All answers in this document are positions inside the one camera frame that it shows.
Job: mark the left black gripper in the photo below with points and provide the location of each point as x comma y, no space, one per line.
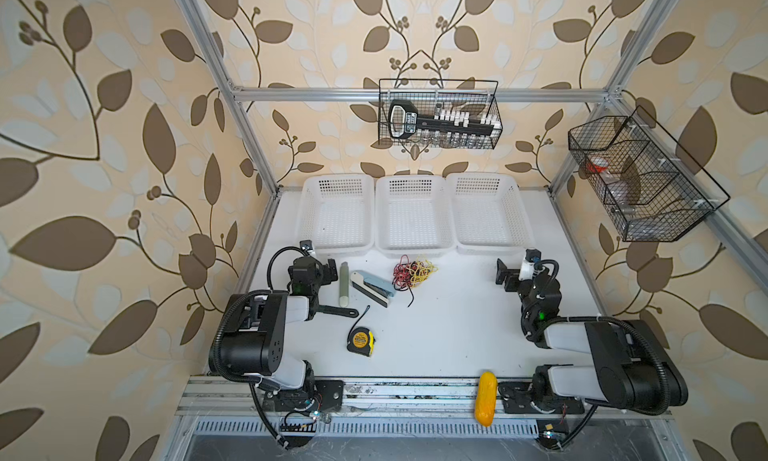
327,270

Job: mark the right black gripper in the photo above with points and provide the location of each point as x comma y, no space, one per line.
510,278

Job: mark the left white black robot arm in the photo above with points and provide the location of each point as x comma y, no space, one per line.
249,345

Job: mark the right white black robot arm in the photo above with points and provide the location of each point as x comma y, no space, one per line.
628,370

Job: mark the right white plastic basket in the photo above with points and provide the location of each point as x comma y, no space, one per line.
489,215

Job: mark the white plastic basket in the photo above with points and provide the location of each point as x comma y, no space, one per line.
336,213
413,216
489,215

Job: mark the left white plastic basket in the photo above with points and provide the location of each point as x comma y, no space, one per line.
336,213

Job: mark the yellow black tape measure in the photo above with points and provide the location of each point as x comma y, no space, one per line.
360,340

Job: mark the middle white plastic basket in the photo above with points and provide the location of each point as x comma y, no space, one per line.
413,216

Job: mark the yellow corn toy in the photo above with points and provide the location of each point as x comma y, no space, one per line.
485,401

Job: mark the red white item in basket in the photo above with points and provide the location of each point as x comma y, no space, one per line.
596,165

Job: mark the black socket tool set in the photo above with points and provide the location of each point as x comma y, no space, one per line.
404,120

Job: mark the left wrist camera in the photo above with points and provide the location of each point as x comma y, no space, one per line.
307,247

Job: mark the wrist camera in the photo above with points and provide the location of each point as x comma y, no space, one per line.
307,247
529,267

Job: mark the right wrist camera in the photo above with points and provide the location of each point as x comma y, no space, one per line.
529,267

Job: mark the side black wire basket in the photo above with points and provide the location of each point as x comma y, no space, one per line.
655,189

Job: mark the back black wire basket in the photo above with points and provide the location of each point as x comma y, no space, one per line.
466,95

